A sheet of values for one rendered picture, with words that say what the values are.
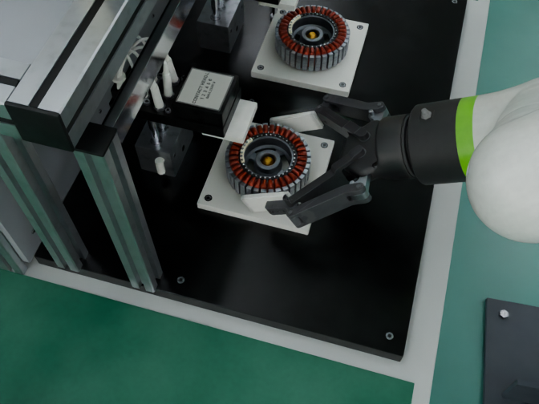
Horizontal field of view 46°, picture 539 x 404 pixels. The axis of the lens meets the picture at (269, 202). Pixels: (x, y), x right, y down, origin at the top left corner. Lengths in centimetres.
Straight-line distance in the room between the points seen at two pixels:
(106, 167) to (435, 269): 46
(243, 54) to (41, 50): 51
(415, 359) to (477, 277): 95
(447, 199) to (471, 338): 79
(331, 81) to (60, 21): 49
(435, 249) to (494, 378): 80
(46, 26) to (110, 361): 40
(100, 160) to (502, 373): 124
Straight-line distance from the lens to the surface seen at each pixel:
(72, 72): 53
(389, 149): 72
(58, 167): 85
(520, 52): 226
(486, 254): 176
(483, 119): 68
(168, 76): 77
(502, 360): 164
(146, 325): 80
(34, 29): 58
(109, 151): 56
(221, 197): 83
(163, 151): 83
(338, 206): 74
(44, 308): 84
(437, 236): 87
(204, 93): 76
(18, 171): 65
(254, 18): 107
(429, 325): 81
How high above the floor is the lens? 148
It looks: 58 degrees down
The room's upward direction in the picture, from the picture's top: straight up
